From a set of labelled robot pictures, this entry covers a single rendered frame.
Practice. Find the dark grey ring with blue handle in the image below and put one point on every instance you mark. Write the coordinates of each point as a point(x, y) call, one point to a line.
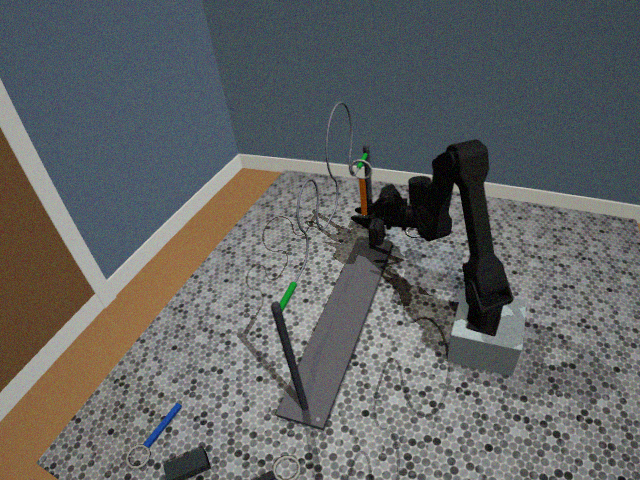
point(154, 435)

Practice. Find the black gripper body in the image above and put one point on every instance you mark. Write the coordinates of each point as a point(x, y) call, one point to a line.
point(377, 226)

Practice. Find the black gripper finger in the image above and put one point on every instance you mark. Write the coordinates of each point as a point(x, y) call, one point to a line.
point(364, 220)
point(372, 207)

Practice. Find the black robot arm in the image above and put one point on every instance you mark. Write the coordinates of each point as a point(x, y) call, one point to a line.
point(465, 164)

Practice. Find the orange handle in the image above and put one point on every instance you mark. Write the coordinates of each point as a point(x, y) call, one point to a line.
point(362, 182)

